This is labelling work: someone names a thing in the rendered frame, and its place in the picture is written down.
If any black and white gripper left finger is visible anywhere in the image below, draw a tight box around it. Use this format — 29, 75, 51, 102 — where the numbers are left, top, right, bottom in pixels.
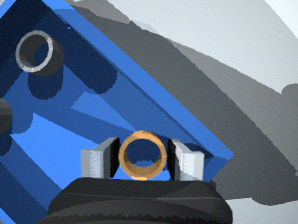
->
81, 137, 120, 179

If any blue square crate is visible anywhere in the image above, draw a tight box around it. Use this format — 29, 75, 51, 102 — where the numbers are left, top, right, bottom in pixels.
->
0, 0, 234, 224

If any bronze bushing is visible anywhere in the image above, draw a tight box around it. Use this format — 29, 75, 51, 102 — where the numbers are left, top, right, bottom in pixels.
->
118, 130, 167, 180

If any grey metal bushing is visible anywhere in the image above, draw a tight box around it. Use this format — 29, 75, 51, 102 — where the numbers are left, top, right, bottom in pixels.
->
15, 30, 64, 77
0, 98, 12, 134

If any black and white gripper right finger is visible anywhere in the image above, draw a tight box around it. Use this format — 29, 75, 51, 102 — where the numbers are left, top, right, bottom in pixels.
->
167, 139, 204, 181

